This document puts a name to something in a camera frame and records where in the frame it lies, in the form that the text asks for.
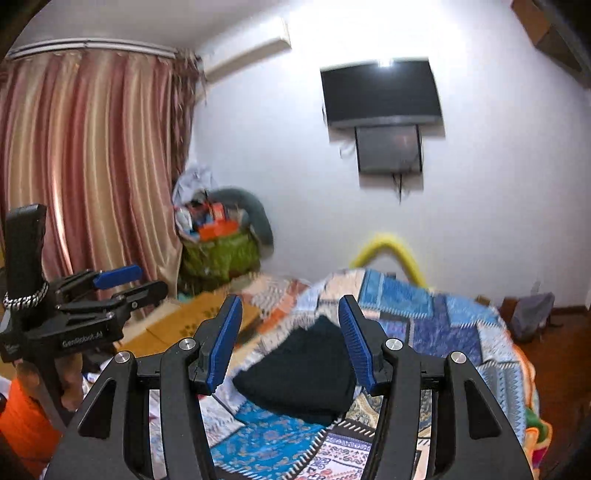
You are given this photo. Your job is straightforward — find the flattened cardboard box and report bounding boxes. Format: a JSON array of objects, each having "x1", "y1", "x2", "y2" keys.
[{"x1": 117, "y1": 291, "x2": 259, "y2": 358}]

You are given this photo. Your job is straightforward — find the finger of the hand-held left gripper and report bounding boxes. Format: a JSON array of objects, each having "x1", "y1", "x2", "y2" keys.
[
  {"x1": 60, "y1": 264, "x2": 143, "y2": 291},
  {"x1": 55, "y1": 281, "x2": 169, "y2": 319}
]

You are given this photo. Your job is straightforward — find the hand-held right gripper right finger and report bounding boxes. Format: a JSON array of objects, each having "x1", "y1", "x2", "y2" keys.
[{"x1": 338, "y1": 294, "x2": 536, "y2": 480}]

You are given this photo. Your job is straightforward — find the orange patterned bedsheet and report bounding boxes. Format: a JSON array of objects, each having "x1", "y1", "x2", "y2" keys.
[{"x1": 233, "y1": 274, "x2": 319, "y2": 342}]

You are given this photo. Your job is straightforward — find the person's left forearm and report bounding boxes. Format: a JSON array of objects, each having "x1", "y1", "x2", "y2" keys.
[{"x1": 16, "y1": 353, "x2": 86, "y2": 414}]

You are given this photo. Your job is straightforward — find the wooden cabinet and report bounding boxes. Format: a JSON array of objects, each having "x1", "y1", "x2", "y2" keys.
[{"x1": 526, "y1": 0, "x2": 591, "y2": 79}]

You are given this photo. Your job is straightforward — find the grey backpack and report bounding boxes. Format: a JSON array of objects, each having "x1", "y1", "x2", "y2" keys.
[{"x1": 510, "y1": 292, "x2": 556, "y2": 342}]

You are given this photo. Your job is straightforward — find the white air conditioner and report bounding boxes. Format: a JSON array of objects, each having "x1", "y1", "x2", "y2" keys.
[{"x1": 201, "y1": 34, "x2": 293, "y2": 77}]

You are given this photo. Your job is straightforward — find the grey box under television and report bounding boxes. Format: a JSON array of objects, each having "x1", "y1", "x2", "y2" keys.
[{"x1": 355, "y1": 124, "x2": 424, "y2": 175}]

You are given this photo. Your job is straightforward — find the green bag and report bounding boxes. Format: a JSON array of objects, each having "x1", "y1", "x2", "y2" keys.
[{"x1": 179, "y1": 231, "x2": 262, "y2": 296}]

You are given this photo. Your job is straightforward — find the blue patchwork blanket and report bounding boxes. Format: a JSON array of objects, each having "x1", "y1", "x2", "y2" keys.
[{"x1": 203, "y1": 268, "x2": 541, "y2": 480}]

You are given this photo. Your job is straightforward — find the orange box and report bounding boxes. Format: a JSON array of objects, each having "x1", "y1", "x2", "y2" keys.
[{"x1": 196, "y1": 220, "x2": 238, "y2": 241}]

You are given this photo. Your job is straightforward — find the person's orange clothing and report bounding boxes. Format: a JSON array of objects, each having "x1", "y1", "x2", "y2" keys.
[{"x1": 0, "y1": 378, "x2": 63, "y2": 478}]

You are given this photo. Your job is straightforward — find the dark pants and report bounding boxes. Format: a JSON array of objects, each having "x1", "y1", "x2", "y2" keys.
[{"x1": 232, "y1": 316, "x2": 358, "y2": 426}]

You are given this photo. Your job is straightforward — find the white curtain rail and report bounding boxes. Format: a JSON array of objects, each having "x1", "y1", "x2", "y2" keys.
[{"x1": 7, "y1": 38, "x2": 178, "y2": 60}]

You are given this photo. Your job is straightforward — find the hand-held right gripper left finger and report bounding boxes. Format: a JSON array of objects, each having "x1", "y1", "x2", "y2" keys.
[{"x1": 44, "y1": 294, "x2": 244, "y2": 480}]

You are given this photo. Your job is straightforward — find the grey cushion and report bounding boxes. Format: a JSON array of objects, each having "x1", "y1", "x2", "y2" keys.
[{"x1": 210, "y1": 187, "x2": 275, "y2": 257}]

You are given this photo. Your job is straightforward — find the white crumpled bag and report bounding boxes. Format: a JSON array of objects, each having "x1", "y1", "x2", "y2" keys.
[{"x1": 173, "y1": 161, "x2": 218, "y2": 208}]

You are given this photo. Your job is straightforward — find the yellow foam tube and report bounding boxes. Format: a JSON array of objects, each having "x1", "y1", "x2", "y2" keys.
[{"x1": 350, "y1": 233, "x2": 428, "y2": 289}]

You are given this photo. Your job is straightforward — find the black wall television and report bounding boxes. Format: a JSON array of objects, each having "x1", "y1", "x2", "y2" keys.
[{"x1": 320, "y1": 58, "x2": 443, "y2": 130}]

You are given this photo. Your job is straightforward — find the striped pink curtain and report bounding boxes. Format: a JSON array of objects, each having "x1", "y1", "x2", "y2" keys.
[{"x1": 0, "y1": 48, "x2": 204, "y2": 319}]

